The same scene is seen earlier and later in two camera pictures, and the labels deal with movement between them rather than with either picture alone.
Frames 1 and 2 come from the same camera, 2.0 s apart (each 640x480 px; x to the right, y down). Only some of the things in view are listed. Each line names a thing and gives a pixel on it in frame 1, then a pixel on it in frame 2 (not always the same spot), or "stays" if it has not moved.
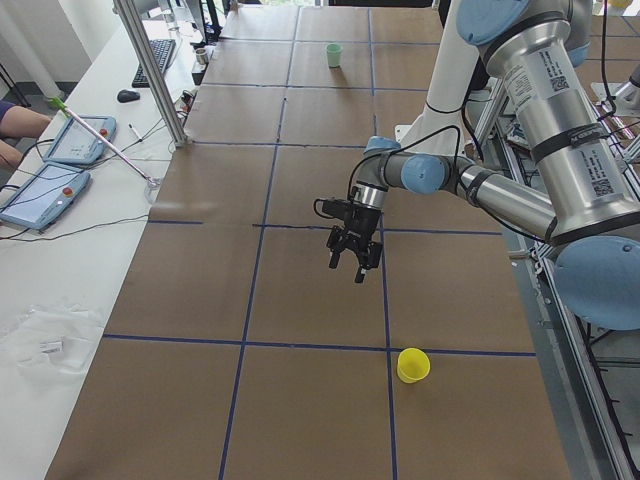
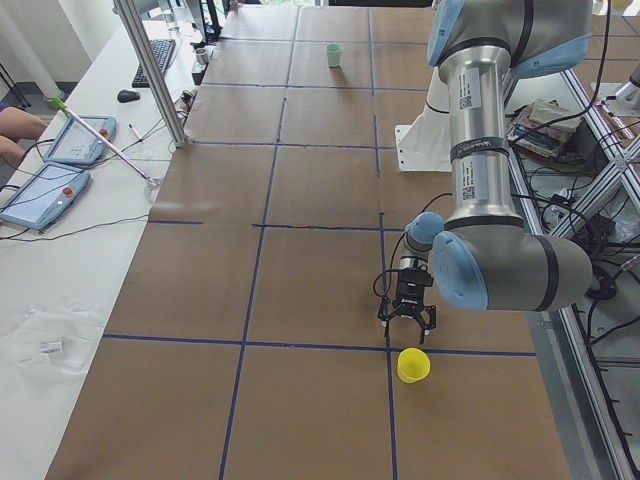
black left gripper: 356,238 to 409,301
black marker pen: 135,132 stays
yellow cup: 413,364 stays
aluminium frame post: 136,26 stays
